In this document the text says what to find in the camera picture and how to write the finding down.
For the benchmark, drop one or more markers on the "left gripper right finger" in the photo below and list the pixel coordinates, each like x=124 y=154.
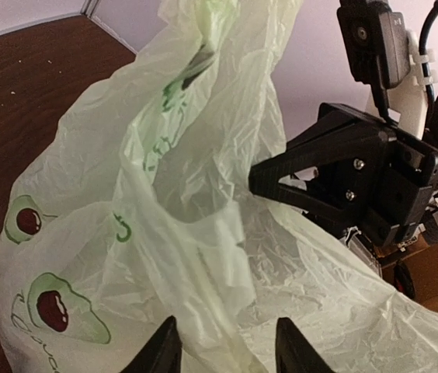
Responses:
x=294 y=353

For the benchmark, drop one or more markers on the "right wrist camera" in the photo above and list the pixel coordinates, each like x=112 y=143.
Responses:
x=392 y=60

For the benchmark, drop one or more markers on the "right aluminium frame post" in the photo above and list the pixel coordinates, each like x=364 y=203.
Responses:
x=89 y=7

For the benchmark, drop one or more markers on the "light green plastic bag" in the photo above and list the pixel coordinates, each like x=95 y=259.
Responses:
x=140 y=209

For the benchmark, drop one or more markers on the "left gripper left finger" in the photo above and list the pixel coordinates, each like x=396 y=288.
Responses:
x=162 y=353

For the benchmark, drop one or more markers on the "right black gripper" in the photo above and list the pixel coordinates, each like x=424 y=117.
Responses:
x=350 y=169

